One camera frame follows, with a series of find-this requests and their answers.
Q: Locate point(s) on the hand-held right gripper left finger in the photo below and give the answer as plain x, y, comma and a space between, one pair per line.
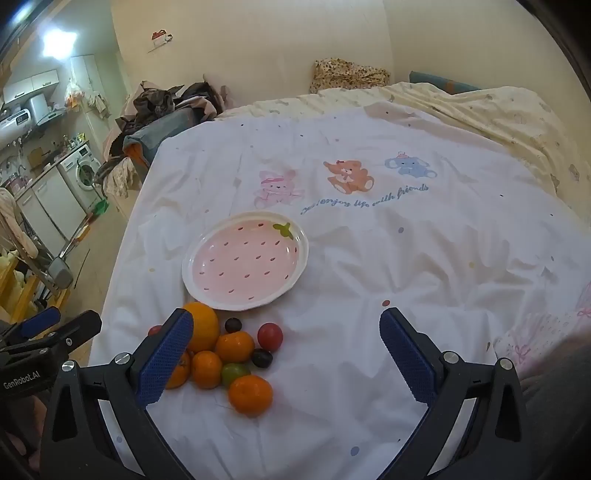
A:
166, 355

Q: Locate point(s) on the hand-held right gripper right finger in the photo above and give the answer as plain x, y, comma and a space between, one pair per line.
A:
408, 360

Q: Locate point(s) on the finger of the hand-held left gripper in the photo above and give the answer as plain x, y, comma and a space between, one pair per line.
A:
69, 330
39, 321

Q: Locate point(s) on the small mandarin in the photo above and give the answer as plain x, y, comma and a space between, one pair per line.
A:
206, 368
181, 371
234, 346
250, 394

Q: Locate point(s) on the small red cherry tomato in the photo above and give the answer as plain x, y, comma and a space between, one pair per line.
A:
154, 330

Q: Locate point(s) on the large orange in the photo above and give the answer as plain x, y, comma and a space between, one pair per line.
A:
205, 325

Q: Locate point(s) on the pink strawberry-print plate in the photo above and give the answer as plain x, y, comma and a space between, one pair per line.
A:
244, 263

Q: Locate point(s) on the grey padded seat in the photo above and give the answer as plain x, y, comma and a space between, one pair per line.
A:
60, 272

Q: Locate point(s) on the dark purple grape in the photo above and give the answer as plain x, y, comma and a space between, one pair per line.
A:
262, 357
233, 325

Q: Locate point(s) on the pale hanging towel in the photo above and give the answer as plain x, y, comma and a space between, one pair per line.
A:
16, 221

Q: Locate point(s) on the white animal-print blanket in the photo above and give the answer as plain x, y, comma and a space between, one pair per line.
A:
369, 258

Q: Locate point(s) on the white floor cabinets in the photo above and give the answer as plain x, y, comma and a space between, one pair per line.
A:
51, 203

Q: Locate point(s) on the green dustpan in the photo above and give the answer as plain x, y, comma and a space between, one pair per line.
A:
100, 206

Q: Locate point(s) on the pink bow-print cloth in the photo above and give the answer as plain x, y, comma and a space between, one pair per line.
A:
540, 332

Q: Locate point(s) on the white washing machine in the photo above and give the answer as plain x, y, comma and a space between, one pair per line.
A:
83, 173

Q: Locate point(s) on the grey cloth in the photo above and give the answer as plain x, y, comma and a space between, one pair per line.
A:
558, 401

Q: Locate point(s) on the white water heater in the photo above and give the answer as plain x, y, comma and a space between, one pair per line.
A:
33, 108

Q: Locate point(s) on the teal cushion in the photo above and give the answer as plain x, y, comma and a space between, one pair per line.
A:
154, 134

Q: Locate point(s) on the pile of clothes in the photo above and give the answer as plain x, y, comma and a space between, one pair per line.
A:
157, 99

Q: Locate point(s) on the tall white cabinet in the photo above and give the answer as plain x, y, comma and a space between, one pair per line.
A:
87, 78

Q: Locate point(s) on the pale yellow quilt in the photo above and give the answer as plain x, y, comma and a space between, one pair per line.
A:
485, 110

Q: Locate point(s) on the ceiling light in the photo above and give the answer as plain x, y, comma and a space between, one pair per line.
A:
57, 44

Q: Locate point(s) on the blue pillow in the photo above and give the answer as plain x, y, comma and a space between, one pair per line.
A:
438, 82

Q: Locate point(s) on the yellow wooden frame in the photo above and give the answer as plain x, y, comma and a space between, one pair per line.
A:
14, 286

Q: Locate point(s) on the white wall cabinets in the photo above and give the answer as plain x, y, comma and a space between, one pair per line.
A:
32, 85

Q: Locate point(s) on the red wall hook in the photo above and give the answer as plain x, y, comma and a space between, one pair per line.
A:
160, 37

